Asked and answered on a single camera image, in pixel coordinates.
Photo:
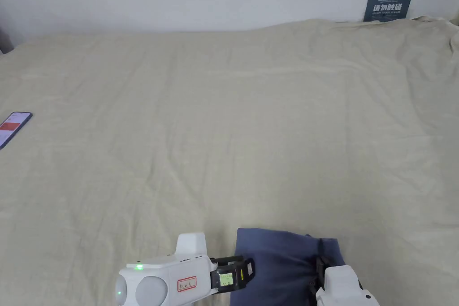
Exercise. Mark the smartphone with lit screen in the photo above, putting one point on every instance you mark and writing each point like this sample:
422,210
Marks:
12,125

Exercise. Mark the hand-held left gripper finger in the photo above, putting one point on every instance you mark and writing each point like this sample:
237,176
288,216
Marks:
226,279
229,259

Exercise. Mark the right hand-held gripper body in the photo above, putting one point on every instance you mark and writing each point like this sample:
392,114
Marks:
340,288

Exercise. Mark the bed with beige sheet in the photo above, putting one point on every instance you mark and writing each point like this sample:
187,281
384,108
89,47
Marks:
200,116

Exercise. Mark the dark blue garment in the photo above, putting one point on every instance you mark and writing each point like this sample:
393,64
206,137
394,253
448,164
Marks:
279,266

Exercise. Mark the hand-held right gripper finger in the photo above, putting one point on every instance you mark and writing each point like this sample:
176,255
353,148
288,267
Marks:
319,266

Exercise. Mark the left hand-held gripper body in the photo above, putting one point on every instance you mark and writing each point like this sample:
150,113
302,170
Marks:
161,277

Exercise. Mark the dark blue sign board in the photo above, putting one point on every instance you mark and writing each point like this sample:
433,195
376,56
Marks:
389,5

